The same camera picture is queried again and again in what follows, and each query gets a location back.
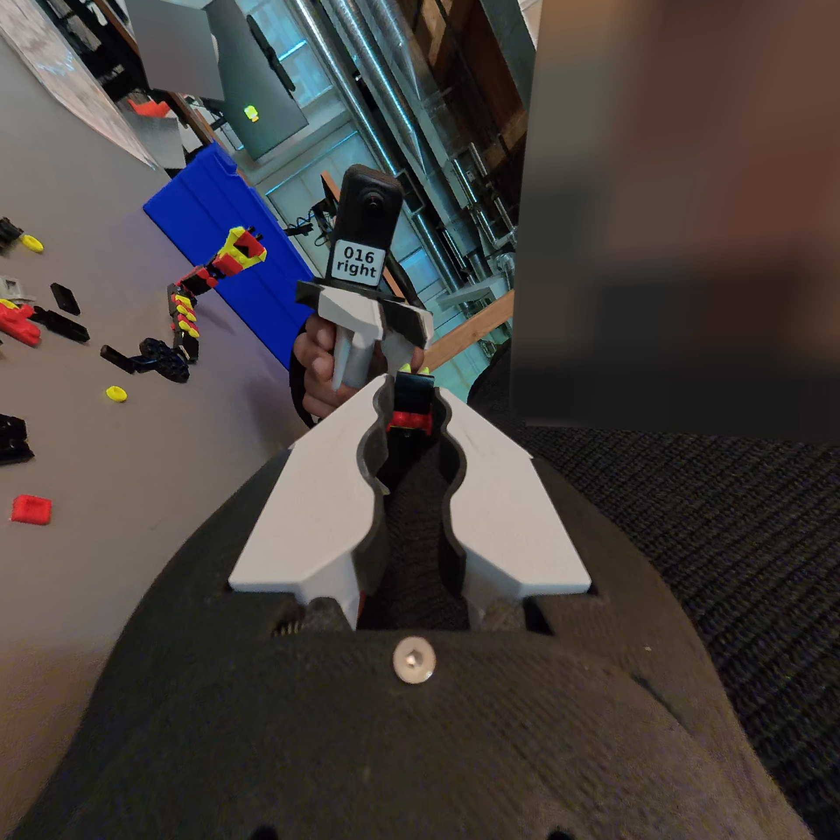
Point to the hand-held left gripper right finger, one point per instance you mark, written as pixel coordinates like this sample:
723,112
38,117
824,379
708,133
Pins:
518,525

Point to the grey metal plate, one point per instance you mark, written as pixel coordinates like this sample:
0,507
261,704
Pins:
159,141

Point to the grey computer monitor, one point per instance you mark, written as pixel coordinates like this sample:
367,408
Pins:
262,85

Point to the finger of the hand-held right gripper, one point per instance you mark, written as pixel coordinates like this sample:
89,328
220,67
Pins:
407,344
348,313

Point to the person's right hand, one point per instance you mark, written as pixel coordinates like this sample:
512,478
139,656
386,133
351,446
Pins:
315,367

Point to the black and red lego assembly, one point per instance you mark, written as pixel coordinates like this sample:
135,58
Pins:
410,394

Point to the printed instruction sheet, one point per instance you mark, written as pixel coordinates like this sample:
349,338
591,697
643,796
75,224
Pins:
65,72

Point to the silver pipes and ducts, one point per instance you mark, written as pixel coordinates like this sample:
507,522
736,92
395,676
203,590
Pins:
367,52

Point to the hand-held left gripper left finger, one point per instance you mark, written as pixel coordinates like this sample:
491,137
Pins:
308,518

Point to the scattered lego pieces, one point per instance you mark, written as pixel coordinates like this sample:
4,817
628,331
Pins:
65,298

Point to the red yellow black lego tail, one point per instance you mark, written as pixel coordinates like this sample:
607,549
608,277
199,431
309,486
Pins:
239,253

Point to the blue plastic bin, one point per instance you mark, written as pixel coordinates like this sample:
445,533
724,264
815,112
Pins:
216,216

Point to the black and blue lego assembly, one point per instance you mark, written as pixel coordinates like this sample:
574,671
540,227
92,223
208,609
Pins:
161,358

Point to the wooden beam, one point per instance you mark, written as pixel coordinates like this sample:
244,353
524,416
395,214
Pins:
479,328

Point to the red plastic object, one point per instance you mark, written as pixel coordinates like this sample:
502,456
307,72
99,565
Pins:
149,108

